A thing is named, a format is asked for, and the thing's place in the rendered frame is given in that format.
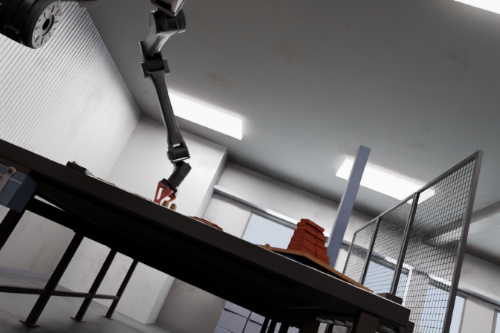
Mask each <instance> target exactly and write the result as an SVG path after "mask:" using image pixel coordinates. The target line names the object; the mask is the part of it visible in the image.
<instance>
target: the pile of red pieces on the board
mask: <svg viewBox="0 0 500 333"><path fill-rule="evenodd" d="M296 225H297V229H294V232H293V233H294V234H293V236H292V237H291V239H290V243H289V244H288V246H287V249H289V250H297V251H302V252H306V253H308V254H309V255H311V256H313V257H315V258H316V259H318V260H320V261H322V262H323V263H325V264H327V265H329V264H330V262H329V258H330V257H328V256H327V249H328V248H327V247H326V246H325V244H326V243H325V242H326V238H325V237H324V231H325V229H324V228H323V227H321V226H319V225H318V224H316V223H315V222H313V221H311V220H309V219H301V220H300V222H297V224H296Z"/></svg>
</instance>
